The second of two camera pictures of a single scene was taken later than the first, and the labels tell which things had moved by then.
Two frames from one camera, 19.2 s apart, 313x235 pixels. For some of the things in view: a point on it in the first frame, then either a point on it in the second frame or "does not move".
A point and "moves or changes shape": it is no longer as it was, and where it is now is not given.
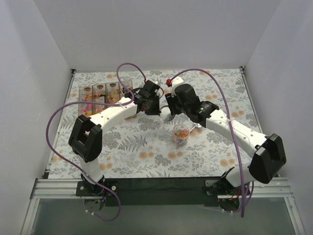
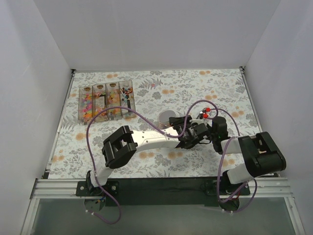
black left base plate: x=83 y=189 does not move
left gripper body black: x=151 y=107 → x=187 y=138
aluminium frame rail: x=46 y=189 does not move
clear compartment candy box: x=112 y=92 does not move
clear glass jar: x=181 y=133 moves or changes shape
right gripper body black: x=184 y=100 → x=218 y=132
